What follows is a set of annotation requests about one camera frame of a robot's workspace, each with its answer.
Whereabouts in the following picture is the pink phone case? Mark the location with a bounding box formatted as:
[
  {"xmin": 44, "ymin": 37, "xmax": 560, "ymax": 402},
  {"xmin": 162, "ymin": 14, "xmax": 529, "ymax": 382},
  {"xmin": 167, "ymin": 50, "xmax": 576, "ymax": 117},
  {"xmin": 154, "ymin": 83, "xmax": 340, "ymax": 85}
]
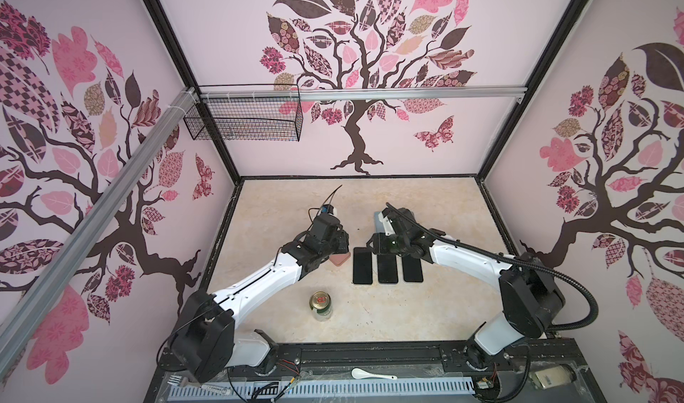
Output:
[{"xmin": 330, "ymin": 252, "xmax": 351, "ymax": 267}]

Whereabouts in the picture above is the black smartphone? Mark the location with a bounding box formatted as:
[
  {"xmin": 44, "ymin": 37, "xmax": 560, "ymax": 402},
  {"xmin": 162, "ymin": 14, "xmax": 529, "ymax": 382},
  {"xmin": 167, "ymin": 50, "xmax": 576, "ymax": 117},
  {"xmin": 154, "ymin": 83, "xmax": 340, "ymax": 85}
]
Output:
[
  {"xmin": 402, "ymin": 256, "xmax": 424, "ymax": 283},
  {"xmin": 353, "ymin": 247, "xmax": 373, "ymax": 286},
  {"xmin": 377, "ymin": 253, "xmax": 399, "ymax": 285}
]

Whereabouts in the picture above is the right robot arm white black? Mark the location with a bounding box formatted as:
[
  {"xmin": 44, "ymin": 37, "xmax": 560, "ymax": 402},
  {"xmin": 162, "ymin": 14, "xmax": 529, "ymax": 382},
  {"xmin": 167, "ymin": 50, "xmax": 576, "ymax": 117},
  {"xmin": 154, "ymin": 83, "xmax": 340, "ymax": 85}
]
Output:
[{"xmin": 367, "ymin": 212, "xmax": 566, "ymax": 371}]

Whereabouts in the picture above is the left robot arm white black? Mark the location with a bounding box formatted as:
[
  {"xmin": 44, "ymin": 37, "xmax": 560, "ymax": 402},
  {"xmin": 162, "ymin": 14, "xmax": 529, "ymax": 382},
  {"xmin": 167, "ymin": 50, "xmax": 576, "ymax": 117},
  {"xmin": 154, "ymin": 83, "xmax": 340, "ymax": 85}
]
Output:
[{"xmin": 167, "ymin": 212, "xmax": 349, "ymax": 383}]

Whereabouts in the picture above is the green beverage can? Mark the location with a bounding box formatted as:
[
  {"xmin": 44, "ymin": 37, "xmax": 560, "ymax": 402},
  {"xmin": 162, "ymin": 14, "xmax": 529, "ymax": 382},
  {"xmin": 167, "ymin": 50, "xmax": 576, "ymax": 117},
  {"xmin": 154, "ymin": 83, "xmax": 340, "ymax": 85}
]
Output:
[{"xmin": 309, "ymin": 291, "xmax": 333, "ymax": 321}]

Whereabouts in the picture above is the white plastic spoon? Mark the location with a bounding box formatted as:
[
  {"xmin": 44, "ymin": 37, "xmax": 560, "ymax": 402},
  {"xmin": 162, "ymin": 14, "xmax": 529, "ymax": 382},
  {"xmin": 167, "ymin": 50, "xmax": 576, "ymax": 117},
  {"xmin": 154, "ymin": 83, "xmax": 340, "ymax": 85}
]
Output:
[{"xmin": 351, "ymin": 367, "xmax": 398, "ymax": 381}]

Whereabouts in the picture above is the white power adapter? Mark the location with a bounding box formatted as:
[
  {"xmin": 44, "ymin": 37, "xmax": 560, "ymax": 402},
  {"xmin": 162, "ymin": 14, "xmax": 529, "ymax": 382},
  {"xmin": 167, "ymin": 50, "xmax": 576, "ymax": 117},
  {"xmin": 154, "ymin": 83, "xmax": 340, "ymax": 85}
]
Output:
[{"xmin": 529, "ymin": 365, "xmax": 576, "ymax": 390}]

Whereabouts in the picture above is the thin black camera cable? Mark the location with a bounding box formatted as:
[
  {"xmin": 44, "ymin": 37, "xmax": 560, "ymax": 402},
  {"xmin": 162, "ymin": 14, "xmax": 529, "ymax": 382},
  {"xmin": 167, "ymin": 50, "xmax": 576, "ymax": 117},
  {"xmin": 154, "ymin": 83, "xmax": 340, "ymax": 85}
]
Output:
[{"xmin": 306, "ymin": 184, "xmax": 344, "ymax": 223}]

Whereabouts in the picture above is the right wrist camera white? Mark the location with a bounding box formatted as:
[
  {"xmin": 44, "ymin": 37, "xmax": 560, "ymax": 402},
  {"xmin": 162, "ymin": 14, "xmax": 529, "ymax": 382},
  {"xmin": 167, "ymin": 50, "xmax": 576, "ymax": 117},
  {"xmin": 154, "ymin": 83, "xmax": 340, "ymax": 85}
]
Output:
[{"xmin": 382, "ymin": 210, "xmax": 397, "ymax": 236}]

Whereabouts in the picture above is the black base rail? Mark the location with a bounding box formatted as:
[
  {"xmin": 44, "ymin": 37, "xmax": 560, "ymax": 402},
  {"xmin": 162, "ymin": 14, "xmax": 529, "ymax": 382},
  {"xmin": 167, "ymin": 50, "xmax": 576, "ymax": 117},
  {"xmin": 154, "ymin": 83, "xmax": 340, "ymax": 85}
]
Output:
[{"xmin": 144, "ymin": 338, "xmax": 606, "ymax": 402}]

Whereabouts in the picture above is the black wire basket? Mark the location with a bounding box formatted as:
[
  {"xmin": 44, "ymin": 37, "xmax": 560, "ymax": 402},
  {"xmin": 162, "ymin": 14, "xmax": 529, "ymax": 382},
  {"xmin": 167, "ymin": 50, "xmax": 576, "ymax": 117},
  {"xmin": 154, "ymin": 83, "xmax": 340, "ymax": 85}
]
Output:
[{"xmin": 183, "ymin": 83, "xmax": 304, "ymax": 141}]

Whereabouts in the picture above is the aluminium rail back wall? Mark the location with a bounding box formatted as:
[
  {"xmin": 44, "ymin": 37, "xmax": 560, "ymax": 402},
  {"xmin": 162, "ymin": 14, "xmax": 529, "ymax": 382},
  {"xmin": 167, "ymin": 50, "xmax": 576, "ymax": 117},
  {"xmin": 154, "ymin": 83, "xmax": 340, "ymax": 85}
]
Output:
[{"xmin": 201, "ymin": 85, "xmax": 527, "ymax": 101}]

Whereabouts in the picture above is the aluminium rail wall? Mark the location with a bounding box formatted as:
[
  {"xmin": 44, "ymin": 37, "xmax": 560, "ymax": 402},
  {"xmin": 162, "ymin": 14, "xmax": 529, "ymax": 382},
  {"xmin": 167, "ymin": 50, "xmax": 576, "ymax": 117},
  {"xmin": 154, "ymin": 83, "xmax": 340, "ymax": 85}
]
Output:
[
  {"xmin": 201, "ymin": 85, "xmax": 527, "ymax": 101},
  {"xmin": 1, "ymin": 87, "xmax": 197, "ymax": 375}
]

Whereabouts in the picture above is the white slotted cable duct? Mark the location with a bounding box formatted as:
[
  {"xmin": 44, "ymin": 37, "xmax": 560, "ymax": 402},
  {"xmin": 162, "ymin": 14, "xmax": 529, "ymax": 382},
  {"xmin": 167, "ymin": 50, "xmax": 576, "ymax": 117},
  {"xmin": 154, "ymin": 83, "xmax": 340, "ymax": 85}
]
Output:
[{"xmin": 166, "ymin": 377, "xmax": 475, "ymax": 402}]

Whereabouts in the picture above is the black corrugated cable conduit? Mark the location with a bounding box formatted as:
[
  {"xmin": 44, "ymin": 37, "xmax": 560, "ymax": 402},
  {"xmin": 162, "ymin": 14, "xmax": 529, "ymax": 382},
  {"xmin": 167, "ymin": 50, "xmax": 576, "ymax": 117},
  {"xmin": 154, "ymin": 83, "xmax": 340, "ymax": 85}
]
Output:
[{"xmin": 384, "ymin": 202, "xmax": 600, "ymax": 334}]

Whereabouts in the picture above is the aluminium rail left wall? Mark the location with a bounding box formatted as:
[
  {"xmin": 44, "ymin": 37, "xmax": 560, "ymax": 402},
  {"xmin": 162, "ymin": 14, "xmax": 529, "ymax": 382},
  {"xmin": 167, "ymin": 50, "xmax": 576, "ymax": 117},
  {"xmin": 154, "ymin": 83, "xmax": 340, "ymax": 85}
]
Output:
[{"xmin": 1, "ymin": 87, "xmax": 197, "ymax": 375}]

